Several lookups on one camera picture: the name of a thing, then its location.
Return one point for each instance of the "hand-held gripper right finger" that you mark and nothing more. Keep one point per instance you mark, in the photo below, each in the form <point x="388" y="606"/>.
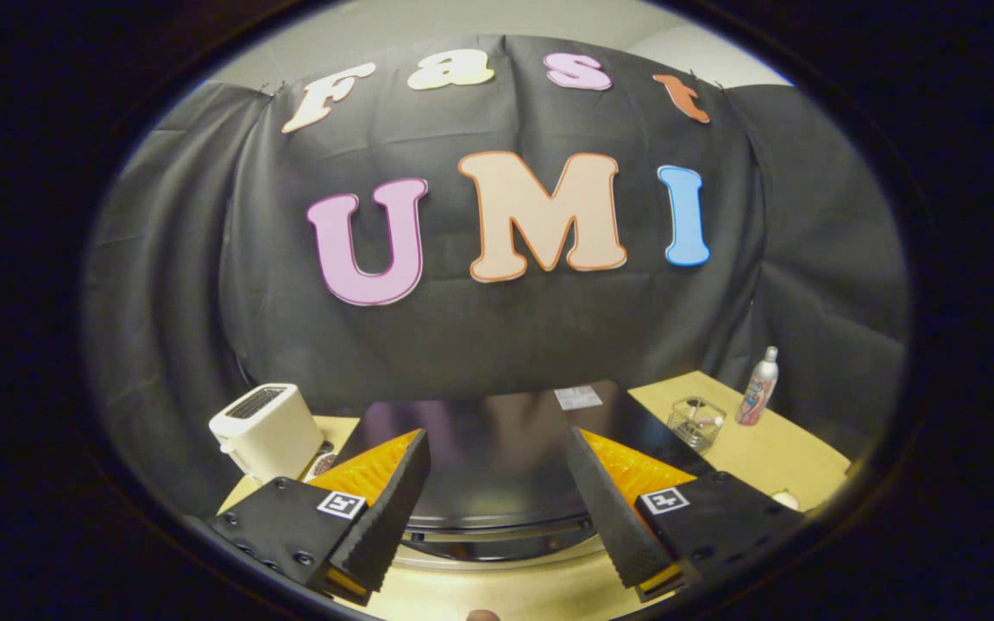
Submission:
<point x="605" y="504"/>

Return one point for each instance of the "small patterned dish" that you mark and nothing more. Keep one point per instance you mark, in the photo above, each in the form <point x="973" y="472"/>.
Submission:
<point x="322" y="463"/>

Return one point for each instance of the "black backdrop cloth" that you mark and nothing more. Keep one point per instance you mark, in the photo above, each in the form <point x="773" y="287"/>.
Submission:
<point x="497" y="336"/>

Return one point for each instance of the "black toaster oven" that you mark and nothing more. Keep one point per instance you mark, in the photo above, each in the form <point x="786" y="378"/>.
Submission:
<point x="497" y="448"/>

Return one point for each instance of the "white toaster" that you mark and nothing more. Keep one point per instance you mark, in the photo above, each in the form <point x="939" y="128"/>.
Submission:
<point x="268" y="431"/>

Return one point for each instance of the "white bottle with pink label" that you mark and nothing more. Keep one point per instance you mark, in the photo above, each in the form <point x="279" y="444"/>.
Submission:
<point x="758" y="392"/>

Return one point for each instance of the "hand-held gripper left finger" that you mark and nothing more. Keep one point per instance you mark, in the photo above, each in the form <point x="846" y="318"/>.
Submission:
<point x="389" y="509"/>

